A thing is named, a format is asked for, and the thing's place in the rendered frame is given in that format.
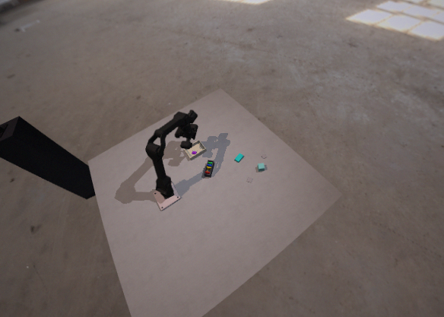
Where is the beige square tray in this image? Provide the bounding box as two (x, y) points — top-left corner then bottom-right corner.
(183, 140), (207, 160)

